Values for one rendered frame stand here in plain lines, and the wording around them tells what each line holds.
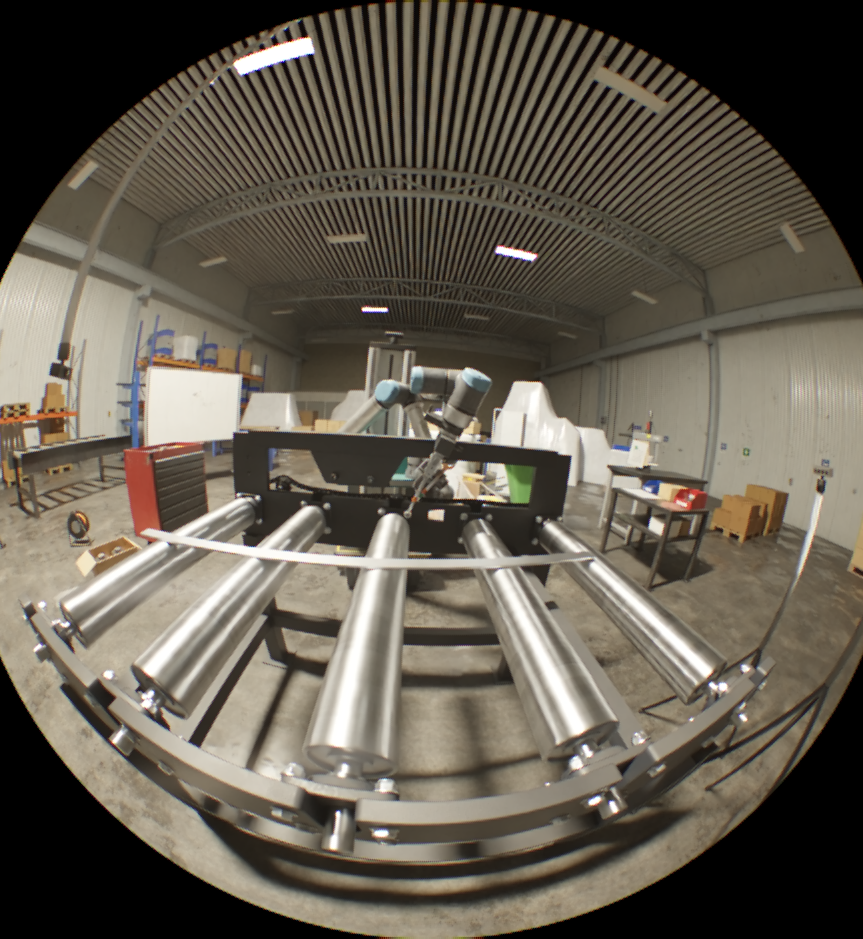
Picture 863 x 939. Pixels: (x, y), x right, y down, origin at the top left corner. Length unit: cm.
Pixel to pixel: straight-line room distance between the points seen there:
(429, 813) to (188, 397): 535
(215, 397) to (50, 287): 752
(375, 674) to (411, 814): 21
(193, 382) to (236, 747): 495
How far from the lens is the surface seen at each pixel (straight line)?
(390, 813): 30
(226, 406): 567
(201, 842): 139
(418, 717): 144
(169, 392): 524
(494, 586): 66
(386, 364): 217
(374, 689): 40
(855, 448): 1002
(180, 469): 286
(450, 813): 30
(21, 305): 1062
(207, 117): 956
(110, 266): 1129
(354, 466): 103
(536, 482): 111
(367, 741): 36
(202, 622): 54
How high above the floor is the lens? 123
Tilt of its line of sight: 10 degrees down
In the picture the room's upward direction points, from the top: 5 degrees clockwise
